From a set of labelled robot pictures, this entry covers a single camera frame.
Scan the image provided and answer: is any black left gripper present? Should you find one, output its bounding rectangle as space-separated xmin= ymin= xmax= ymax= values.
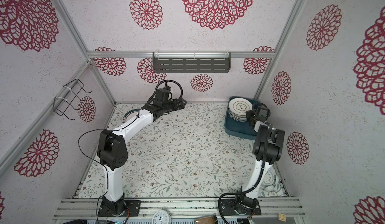
xmin=162 ymin=96 xmax=186 ymax=113

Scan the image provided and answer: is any green red rim plate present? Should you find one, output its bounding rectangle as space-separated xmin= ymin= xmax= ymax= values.
xmin=122 ymin=109 xmax=139 ymax=123

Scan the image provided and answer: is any grey wall shelf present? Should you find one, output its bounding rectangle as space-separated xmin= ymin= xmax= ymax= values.
xmin=152 ymin=52 xmax=231 ymax=74

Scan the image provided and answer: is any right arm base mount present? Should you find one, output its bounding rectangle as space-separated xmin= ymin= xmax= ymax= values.
xmin=218 ymin=195 xmax=262 ymax=216

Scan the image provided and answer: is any teal plastic bin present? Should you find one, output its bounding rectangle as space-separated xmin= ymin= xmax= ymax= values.
xmin=224 ymin=109 xmax=257 ymax=140

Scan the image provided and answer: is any black wire wall rack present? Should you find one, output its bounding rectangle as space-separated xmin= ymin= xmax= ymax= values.
xmin=52 ymin=78 xmax=91 ymax=121

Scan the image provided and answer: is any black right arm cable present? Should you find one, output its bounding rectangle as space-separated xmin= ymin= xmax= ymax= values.
xmin=217 ymin=103 xmax=271 ymax=224

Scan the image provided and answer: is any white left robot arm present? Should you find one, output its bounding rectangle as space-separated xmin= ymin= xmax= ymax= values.
xmin=97 ymin=86 xmax=186 ymax=204

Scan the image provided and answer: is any white plate clover motif front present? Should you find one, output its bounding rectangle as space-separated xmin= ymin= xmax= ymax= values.
xmin=228 ymin=98 xmax=253 ymax=122

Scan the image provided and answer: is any brown box front edge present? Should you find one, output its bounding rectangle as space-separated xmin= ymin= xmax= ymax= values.
xmin=194 ymin=214 xmax=218 ymax=224

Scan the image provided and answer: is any white round clock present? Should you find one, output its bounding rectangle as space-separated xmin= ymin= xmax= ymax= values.
xmin=151 ymin=210 xmax=171 ymax=224

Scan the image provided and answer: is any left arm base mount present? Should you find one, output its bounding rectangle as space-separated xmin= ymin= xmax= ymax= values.
xmin=97 ymin=196 xmax=141 ymax=217

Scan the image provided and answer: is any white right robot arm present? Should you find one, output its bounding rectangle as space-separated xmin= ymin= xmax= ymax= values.
xmin=242 ymin=104 xmax=285 ymax=199

